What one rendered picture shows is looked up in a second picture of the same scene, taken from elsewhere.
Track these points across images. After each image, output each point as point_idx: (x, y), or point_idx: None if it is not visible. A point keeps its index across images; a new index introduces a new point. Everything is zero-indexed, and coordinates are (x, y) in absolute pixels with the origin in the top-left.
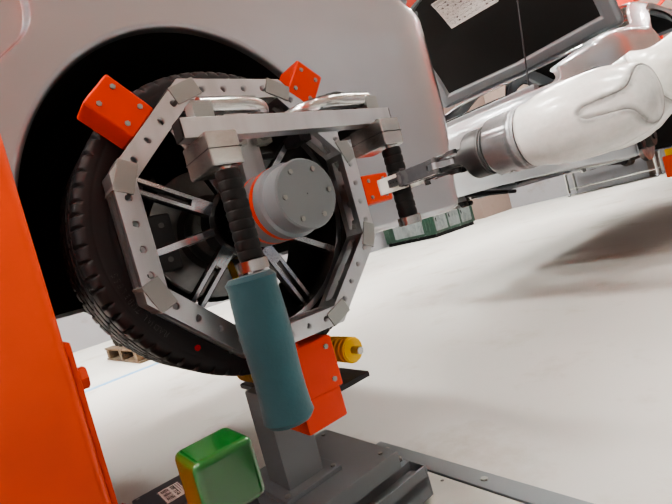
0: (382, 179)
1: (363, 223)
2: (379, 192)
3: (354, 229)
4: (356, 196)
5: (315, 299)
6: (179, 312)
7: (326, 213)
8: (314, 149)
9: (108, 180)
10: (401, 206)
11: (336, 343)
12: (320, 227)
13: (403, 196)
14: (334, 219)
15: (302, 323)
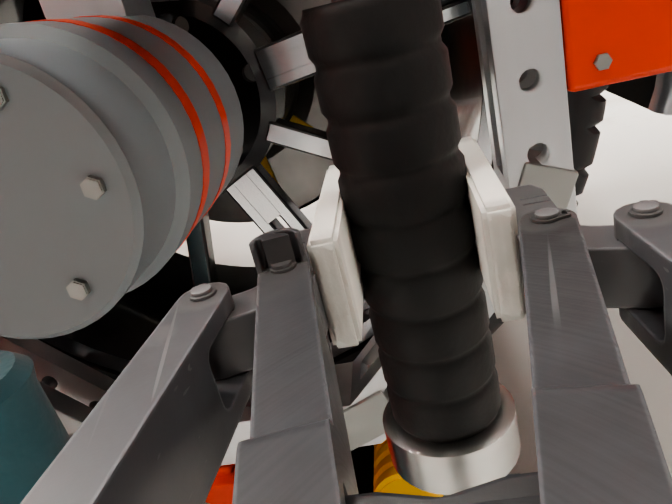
0: (323, 184)
1: (522, 171)
2: (651, 36)
3: (501, 174)
4: (513, 63)
5: (368, 328)
6: None
7: (82, 291)
8: None
9: None
10: (383, 373)
11: (384, 457)
12: (468, 101)
13: (386, 339)
14: (481, 102)
15: (242, 431)
